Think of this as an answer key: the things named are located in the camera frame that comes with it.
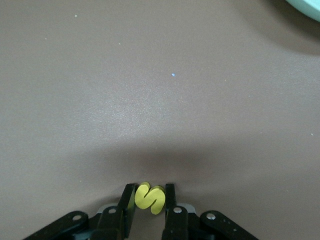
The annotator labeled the yellow foam letter s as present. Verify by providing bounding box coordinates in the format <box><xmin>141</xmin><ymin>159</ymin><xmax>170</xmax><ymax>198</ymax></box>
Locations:
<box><xmin>134</xmin><ymin>181</ymin><xmax>166</xmax><ymax>215</ymax></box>

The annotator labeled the pale green round plate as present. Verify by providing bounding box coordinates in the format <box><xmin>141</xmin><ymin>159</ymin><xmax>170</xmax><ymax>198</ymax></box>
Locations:
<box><xmin>284</xmin><ymin>0</ymin><xmax>320</xmax><ymax>22</ymax></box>

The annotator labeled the brown table cover sheet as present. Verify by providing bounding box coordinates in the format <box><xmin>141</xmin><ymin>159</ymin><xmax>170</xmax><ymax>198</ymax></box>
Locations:
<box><xmin>0</xmin><ymin>0</ymin><xmax>320</xmax><ymax>240</ymax></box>

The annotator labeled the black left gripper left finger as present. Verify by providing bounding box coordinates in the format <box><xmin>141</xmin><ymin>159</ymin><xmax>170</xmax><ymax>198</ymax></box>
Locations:
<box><xmin>96</xmin><ymin>183</ymin><xmax>138</xmax><ymax>240</ymax></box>

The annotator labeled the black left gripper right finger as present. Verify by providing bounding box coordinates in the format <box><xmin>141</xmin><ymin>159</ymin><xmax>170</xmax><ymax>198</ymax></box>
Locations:
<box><xmin>161</xmin><ymin>183</ymin><xmax>190</xmax><ymax>240</ymax></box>

